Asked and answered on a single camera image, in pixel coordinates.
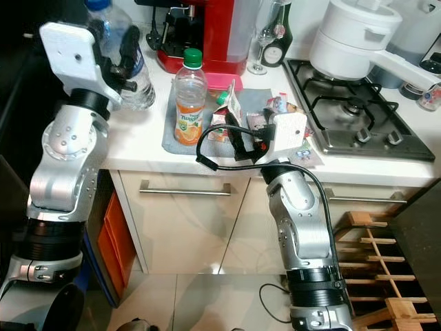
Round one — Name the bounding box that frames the clear water bottle blue cap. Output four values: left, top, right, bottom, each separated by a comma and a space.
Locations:
85, 0, 156, 112

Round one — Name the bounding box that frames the blue plastic crate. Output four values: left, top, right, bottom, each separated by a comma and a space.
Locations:
81, 226, 119, 308

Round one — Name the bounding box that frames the pink flat container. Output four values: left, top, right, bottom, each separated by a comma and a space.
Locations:
207, 72, 245, 92

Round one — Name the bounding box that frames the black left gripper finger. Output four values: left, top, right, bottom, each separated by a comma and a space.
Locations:
121, 25, 147, 78

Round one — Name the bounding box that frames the dark tall appliance front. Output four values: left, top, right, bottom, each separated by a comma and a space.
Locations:
0, 0, 52, 221

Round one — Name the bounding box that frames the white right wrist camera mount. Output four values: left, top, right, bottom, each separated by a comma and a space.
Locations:
271, 111, 309, 166

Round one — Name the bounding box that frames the long steel drawer handle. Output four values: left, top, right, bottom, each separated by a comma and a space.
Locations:
139, 179, 233, 198

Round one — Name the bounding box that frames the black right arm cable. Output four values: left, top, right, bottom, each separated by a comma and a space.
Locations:
195, 123, 342, 277

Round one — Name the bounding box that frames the printed snack packet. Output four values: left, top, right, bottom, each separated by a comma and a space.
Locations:
265, 92, 298, 118

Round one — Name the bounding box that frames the small printed drink carton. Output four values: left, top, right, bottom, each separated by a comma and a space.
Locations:
207, 88, 243, 142

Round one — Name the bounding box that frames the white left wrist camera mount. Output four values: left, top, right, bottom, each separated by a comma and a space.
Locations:
39, 21, 122, 106

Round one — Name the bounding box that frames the red coffee machine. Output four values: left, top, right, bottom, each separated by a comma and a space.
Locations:
153, 0, 240, 77

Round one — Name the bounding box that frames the dark champagne bottle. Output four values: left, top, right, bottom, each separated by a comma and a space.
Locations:
262, 0, 294, 68

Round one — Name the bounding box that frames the orange plastic crate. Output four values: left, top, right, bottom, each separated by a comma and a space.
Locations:
95, 190, 140, 299

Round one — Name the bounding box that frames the clear plastic snack packet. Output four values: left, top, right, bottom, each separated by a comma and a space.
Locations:
300, 134, 326, 167

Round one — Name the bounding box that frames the orange juice bottle green cap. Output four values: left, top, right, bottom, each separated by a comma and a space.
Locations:
173, 48, 210, 146

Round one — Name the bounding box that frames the white lidded pot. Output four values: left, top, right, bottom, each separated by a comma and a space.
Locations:
308, 0, 441, 94

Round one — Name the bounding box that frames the clear wine glass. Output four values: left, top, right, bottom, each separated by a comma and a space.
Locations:
246, 0, 278, 76

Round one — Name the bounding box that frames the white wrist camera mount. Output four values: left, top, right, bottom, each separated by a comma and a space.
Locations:
271, 111, 309, 166
39, 21, 122, 106

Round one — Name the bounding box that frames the grey counter mat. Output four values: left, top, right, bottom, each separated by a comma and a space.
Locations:
161, 84, 287, 158

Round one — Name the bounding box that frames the steel gas stove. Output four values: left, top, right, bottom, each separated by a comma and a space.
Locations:
285, 58, 438, 163

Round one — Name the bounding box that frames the wooden wine rack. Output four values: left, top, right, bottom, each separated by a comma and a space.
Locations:
332, 210, 441, 331

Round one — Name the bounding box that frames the thin black floor cable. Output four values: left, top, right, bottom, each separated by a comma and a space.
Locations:
258, 283, 294, 325

